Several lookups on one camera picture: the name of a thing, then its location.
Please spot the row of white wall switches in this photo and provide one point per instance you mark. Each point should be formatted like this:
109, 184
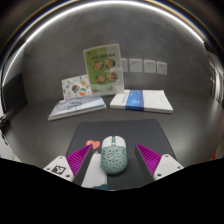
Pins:
143, 66

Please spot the black mouse pad with heart print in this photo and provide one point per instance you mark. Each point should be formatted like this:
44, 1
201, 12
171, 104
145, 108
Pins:
133, 131

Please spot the white ceiling light strip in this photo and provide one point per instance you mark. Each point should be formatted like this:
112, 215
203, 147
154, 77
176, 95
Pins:
106, 3

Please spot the green upright food flyer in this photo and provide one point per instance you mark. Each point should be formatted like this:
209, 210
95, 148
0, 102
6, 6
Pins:
103, 70

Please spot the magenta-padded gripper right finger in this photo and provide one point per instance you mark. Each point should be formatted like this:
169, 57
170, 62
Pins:
151, 161

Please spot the grey and white magazine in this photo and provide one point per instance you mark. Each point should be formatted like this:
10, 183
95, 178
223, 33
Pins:
76, 106

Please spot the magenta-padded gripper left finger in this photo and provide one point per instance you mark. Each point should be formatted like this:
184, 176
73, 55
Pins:
78, 160

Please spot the white card with colourful stickers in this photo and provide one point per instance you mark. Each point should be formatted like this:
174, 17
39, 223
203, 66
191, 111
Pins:
76, 87

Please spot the white and green computer mouse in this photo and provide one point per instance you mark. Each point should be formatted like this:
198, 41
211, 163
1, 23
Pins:
114, 156

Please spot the white booklet with blue band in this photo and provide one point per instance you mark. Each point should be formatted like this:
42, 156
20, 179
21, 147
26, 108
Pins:
141, 100

